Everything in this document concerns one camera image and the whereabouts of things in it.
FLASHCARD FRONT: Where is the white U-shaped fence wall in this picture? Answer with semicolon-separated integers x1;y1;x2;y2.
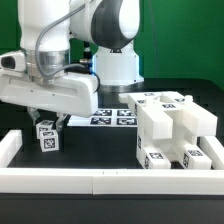
0;130;224;195

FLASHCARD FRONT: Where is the white chair seat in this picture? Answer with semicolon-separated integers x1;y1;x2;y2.
136;127;197;160

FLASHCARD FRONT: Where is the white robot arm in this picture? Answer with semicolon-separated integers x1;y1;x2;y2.
0;0;143;120

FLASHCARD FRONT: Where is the white marker tag sheet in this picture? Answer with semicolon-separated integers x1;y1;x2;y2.
68;108;137;127

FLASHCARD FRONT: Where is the white chair back piece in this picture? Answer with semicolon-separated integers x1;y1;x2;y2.
119;91;218;140

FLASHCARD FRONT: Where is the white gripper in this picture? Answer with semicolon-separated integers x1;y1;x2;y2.
0;51;98;132

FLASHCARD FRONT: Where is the grey braided cable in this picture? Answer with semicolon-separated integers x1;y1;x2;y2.
34;3;101;94

